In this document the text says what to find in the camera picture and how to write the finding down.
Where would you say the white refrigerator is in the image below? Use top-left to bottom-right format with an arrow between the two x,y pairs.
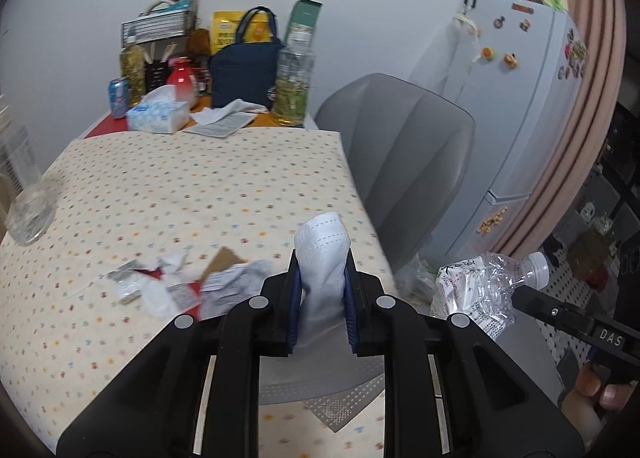
414,0 -> 592,260

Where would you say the dotted cream tablecloth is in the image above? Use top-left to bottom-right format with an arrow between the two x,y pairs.
0,128 -> 396,454

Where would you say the cardboard box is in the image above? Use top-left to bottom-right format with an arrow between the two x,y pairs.
569,229 -> 612,265

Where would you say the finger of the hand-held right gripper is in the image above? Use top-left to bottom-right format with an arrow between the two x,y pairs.
512,285 -> 596,339

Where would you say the brown plush item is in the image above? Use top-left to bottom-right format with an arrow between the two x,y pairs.
187,28 -> 211,58

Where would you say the large oil bottle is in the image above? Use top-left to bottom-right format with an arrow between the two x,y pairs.
272,33 -> 319,127

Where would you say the blue white tissue box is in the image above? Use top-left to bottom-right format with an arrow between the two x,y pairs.
126,85 -> 192,134

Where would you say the red wrapper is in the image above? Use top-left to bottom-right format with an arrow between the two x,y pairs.
149,252 -> 202,291

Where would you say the blue soda can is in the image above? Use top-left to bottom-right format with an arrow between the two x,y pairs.
109,78 -> 132,118

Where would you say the red bottle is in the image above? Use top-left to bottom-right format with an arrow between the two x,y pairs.
166,57 -> 199,100

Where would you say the green carton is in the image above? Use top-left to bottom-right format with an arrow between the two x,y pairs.
284,0 -> 322,53

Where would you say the yellow package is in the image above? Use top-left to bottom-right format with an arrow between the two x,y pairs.
210,11 -> 247,57

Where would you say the red table mat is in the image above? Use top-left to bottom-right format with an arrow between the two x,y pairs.
83,113 -> 132,139

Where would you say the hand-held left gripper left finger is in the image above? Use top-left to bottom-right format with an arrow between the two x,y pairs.
56,248 -> 304,458

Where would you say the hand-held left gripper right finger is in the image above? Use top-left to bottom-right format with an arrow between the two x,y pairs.
343,251 -> 586,458

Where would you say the pink curtain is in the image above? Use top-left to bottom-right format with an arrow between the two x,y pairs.
494,0 -> 629,260

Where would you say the white face mask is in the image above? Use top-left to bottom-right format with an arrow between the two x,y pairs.
259,211 -> 388,434

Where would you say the grey chair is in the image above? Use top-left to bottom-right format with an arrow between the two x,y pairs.
313,73 -> 476,275

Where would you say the white crumpled cloth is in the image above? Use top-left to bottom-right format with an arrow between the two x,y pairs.
190,99 -> 271,127

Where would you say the dark shelf unit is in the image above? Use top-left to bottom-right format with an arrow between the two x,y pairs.
544,101 -> 640,339

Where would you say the crushed clear plastic bottle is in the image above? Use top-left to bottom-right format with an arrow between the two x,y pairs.
431,252 -> 551,341

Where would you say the orange figure fridge magnet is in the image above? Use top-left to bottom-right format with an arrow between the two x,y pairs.
477,206 -> 509,236

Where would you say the white hanging plastic bag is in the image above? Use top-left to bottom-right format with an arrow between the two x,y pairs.
409,12 -> 482,105

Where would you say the blue white mask box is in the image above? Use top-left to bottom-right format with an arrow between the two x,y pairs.
144,0 -> 194,20

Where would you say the small oil bottle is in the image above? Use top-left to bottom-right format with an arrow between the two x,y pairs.
119,35 -> 146,107

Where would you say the cluster of sticker magnets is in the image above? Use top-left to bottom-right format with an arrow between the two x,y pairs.
557,27 -> 590,83

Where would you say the brown cardboard piece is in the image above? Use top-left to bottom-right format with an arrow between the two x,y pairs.
202,247 -> 246,284

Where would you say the black chopstick holder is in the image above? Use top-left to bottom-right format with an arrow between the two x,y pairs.
144,42 -> 177,92

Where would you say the silver foil wrapper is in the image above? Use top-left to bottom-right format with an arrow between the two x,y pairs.
107,261 -> 151,305

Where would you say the white paper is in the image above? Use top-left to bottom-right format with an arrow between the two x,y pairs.
141,281 -> 184,322

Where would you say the clear glass pump bottle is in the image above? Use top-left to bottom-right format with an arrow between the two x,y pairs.
0,122 -> 57,245

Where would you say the person's right hand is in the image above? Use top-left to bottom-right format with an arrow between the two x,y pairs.
559,365 -> 631,444

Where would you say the printed leaflet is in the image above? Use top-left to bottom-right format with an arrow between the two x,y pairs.
184,113 -> 256,139

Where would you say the clear plastic floor bag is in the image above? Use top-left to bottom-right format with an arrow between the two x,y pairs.
395,258 -> 442,305

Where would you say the wire basket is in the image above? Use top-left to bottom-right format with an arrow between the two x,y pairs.
121,8 -> 196,48

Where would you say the navy tote bag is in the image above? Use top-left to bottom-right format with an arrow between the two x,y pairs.
208,8 -> 285,112

